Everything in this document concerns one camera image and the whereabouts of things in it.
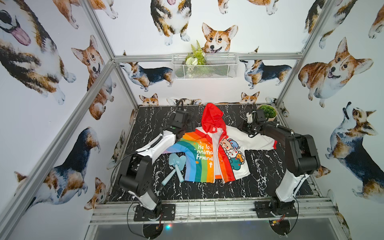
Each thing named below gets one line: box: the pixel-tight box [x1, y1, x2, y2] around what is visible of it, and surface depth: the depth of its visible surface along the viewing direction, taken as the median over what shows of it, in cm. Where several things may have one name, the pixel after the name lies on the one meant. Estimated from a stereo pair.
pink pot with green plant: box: [256, 104, 278, 122], surface depth 103 cm
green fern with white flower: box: [185, 39, 207, 66], surface depth 85 cm
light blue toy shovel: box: [168, 153, 185, 183], surface depth 90 cm
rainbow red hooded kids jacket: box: [163, 103, 277, 184], surface depth 95 cm
